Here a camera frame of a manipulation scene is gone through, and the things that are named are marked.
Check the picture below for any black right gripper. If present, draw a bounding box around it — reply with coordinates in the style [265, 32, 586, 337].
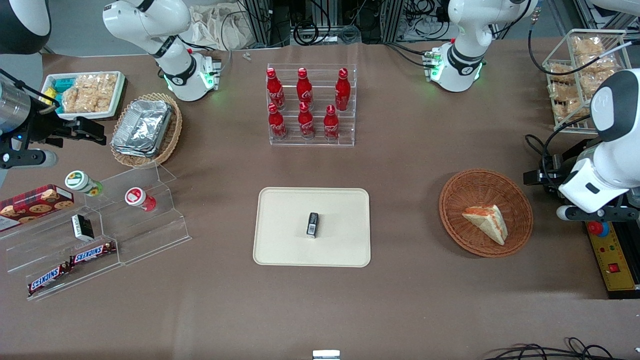
[29, 107, 108, 149]

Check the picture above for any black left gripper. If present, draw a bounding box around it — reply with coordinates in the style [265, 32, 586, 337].
[523, 141, 595, 194]

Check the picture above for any triangular sandwich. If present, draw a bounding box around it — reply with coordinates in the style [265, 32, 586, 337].
[461, 203, 509, 247]

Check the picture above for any white rectangular snack tray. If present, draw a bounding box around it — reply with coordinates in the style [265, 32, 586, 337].
[39, 70, 127, 121]

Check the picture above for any oval light wicker basket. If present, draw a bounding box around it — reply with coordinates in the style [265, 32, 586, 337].
[109, 92, 184, 169]

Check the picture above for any round brown wicker basket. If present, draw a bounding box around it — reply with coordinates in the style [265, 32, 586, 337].
[438, 168, 534, 259]

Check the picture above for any cream plastic tray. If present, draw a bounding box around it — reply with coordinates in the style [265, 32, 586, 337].
[252, 187, 372, 268]

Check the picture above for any clear bag of crackers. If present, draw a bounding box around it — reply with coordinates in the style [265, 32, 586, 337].
[549, 96, 585, 122]
[61, 73, 119, 114]
[577, 54, 619, 97]
[546, 62, 576, 84]
[572, 36, 604, 57]

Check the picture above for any green lidded drink cup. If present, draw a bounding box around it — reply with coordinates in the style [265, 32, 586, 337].
[64, 170, 104, 197]

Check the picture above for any silver foil container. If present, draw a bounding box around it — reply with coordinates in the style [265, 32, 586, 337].
[110, 99, 174, 159]

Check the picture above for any red lidded drink cup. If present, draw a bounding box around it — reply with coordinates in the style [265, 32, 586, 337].
[124, 186, 157, 213]

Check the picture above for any red cookie box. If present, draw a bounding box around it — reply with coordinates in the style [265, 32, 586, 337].
[0, 184, 75, 232]

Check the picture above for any small black white carton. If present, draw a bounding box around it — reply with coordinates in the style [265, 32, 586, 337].
[71, 213, 95, 242]

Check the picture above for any clear acrylic stepped display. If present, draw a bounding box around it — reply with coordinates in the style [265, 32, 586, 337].
[0, 162, 193, 302]

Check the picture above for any Snickers bar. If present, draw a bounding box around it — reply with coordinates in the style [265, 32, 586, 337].
[68, 241, 117, 266]
[27, 263, 72, 295]

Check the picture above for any white cloth bag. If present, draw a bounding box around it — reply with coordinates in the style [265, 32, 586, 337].
[187, 4, 252, 52]

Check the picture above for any red cola bottle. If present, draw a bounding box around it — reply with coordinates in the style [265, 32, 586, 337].
[334, 67, 352, 112]
[267, 102, 288, 141]
[297, 101, 316, 140]
[323, 104, 341, 142]
[296, 67, 315, 111]
[266, 67, 286, 111]

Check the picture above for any clear acrylic bottle rack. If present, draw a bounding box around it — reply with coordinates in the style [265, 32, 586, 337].
[266, 63, 358, 148]

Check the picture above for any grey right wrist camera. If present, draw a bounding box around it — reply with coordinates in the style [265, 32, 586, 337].
[0, 149, 59, 170]

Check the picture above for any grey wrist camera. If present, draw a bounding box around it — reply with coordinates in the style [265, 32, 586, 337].
[0, 149, 59, 170]
[556, 203, 640, 222]

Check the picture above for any wire basket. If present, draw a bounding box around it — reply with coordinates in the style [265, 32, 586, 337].
[542, 28, 634, 134]

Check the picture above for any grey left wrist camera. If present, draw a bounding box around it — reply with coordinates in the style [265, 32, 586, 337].
[556, 203, 640, 222]

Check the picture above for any black cable bundle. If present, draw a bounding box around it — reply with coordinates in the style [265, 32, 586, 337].
[484, 337, 640, 360]

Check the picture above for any aluminium frame post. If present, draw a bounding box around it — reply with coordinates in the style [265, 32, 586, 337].
[244, 0, 282, 49]
[382, 0, 405, 44]

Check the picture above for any coiled black cable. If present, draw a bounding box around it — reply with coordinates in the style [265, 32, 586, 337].
[292, 19, 322, 47]

